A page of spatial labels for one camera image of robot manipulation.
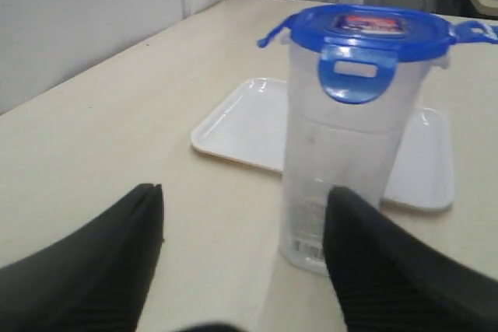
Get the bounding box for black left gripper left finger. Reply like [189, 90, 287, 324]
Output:
[1, 183, 164, 331]

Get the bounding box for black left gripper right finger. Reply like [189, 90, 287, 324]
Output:
[322, 187, 497, 331]

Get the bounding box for clear plastic jar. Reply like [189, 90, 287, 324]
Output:
[279, 43, 455, 275]

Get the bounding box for blue plastic lid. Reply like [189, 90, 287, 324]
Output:
[257, 4, 497, 105]

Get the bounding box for white plastic tray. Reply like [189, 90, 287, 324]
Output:
[191, 78, 455, 212]

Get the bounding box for white backdrop curtain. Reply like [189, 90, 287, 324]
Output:
[1, 0, 221, 112]

